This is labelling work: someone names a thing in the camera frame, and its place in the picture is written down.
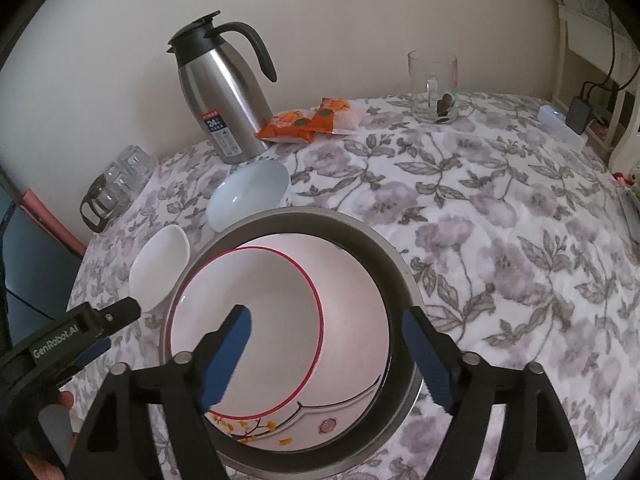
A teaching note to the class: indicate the red rim strawberry bowl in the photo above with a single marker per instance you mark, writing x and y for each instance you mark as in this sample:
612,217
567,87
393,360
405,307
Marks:
286,336

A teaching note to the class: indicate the glass mug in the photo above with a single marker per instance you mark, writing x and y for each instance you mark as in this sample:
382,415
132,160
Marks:
432,73

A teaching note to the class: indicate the black power adapter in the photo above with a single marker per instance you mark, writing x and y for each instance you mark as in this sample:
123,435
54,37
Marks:
578,115

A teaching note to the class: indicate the large steel basin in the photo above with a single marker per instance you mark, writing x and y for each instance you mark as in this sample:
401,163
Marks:
402,382

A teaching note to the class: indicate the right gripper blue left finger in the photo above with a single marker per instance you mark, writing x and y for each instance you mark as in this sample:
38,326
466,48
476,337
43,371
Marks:
116,441

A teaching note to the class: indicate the left hand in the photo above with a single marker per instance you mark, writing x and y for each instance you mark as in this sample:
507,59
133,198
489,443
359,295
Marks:
48,452

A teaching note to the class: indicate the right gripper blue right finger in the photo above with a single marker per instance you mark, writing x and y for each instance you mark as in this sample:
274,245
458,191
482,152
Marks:
536,442

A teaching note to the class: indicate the white shelf unit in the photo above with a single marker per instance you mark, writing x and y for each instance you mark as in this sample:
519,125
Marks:
596,44

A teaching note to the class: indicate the small drinking glass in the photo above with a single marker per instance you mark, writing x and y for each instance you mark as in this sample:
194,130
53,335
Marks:
135,168

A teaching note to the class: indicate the floral grey tablecloth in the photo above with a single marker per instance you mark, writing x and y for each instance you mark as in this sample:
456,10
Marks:
519,246

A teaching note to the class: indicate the stainless steel thermos jug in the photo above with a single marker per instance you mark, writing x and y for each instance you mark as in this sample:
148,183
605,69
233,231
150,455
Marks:
221,89

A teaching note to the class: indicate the pale blue ceramic bowl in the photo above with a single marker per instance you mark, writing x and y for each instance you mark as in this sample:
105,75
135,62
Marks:
253,189

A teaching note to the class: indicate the dark hair clip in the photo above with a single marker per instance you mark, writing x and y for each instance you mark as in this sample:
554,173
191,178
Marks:
445,108

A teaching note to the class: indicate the white power strip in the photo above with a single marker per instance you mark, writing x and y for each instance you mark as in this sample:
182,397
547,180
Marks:
554,122

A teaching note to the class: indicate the left orange snack packet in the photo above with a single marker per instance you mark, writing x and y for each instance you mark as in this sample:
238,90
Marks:
287,127

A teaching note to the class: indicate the right orange snack packet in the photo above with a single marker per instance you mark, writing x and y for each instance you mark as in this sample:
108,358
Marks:
337,116

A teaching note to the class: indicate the white square bowl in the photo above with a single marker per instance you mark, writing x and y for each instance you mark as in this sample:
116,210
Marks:
158,265

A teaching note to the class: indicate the orange snack packet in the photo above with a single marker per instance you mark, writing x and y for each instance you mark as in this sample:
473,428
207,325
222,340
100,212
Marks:
287,127
337,116

